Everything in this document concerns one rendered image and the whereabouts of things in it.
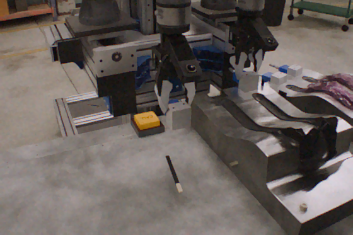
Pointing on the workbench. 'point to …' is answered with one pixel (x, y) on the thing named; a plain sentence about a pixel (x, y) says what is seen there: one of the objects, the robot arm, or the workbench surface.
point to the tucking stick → (174, 174)
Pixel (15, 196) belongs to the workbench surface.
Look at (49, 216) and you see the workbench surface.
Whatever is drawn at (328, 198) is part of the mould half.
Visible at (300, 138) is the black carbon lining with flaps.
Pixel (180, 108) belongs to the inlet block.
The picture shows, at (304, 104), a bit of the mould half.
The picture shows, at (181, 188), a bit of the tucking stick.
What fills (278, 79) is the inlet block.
